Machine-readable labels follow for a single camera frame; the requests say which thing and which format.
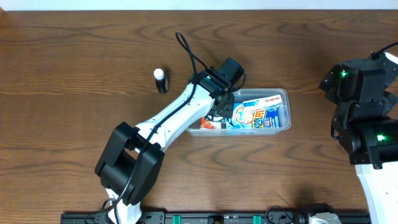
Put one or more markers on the red Panadol box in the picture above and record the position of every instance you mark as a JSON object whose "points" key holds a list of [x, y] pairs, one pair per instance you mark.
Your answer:
{"points": [[216, 123]]}

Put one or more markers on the dark bottle white cap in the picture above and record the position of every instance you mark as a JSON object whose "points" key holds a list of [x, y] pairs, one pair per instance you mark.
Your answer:
{"points": [[161, 81]]}

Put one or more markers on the black mounting rail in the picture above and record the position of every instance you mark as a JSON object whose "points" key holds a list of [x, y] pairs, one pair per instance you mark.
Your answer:
{"points": [[316, 213]]}

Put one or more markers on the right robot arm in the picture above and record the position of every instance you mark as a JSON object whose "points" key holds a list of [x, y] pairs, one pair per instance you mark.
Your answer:
{"points": [[362, 127]]}

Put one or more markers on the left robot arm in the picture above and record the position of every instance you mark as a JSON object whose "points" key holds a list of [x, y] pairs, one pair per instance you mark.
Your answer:
{"points": [[130, 163]]}

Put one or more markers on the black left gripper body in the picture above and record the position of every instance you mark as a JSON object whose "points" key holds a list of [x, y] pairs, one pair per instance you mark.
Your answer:
{"points": [[224, 106]]}

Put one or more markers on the blue Kool Fever box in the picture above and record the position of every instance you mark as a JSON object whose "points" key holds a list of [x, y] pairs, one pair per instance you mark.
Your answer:
{"points": [[262, 118]]}

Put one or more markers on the white blue Panadol box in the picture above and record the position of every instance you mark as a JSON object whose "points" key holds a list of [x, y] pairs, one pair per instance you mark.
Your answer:
{"points": [[259, 103]]}

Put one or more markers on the clear plastic container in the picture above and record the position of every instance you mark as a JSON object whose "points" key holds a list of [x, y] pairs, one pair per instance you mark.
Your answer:
{"points": [[245, 95]]}

